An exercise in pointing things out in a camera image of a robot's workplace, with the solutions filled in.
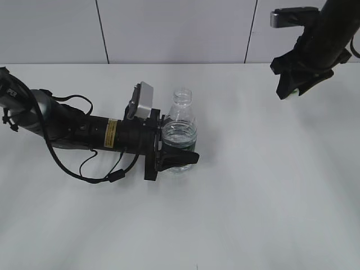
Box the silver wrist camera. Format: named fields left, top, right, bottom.
left=127, top=81, right=154, bottom=119
left=270, top=7, right=320, bottom=28

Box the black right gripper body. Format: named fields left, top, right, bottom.
left=270, top=28, right=351, bottom=75

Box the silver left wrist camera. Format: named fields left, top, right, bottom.
left=127, top=81, right=154, bottom=119

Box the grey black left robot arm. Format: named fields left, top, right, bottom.
left=1, top=67, right=200, bottom=184

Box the white green bottle cap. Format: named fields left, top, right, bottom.
left=285, top=89, right=299, bottom=100

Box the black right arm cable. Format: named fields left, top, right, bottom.
left=349, top=35, right=360, bottom=59

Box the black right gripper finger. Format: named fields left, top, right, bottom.
left=276, top=71, right=305, bottom=100
left=298, top=69, right=334, bottom=96

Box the clear green-label water bottle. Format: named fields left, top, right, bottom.
left=161, top=88, right=198, bottom=175

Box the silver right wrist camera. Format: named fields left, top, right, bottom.
left=270, top=7, right=320, bottom=28

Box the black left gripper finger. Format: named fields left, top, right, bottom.
left=160, top=148, right=200, bottom=170

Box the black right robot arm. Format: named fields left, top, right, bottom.
left=270, top=1, right=359, bottom=100

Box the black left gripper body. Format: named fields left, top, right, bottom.
left=115, top=108, right=160, bottom=181

